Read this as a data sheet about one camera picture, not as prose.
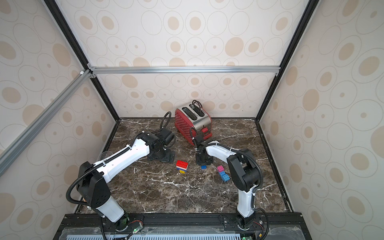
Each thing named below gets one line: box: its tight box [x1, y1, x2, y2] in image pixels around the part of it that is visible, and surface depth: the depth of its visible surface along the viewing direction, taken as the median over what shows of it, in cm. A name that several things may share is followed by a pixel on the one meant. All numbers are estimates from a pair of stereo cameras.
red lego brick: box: [175, 160, 189, 169], surface depth 87 cm
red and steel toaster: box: [174, 102, 213, 146], surface depth 99 cm
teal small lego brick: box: [222, 174, 231, 182], surface depth 87 cm
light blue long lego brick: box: [219, 171, 231, 182], surface depth 89 cm
